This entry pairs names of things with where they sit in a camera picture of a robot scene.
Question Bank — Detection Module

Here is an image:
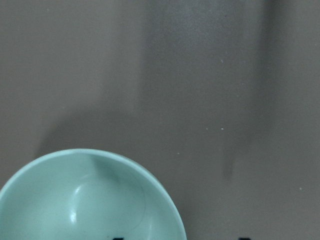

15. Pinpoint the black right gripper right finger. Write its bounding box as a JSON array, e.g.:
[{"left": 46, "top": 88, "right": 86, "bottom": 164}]
[{"left": 238, "top": 236, "right": 251, "bottom": 240}]

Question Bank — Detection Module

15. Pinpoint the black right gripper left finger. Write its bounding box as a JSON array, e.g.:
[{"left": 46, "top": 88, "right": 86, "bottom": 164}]
[{"left": 112, "top": 236, "right": 125, "bottom": 240}]

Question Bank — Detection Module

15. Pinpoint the green bowl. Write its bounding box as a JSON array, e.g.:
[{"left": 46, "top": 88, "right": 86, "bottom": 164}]
[{"left": 0, "top": 149, "right": 187, "bottom": 240}]

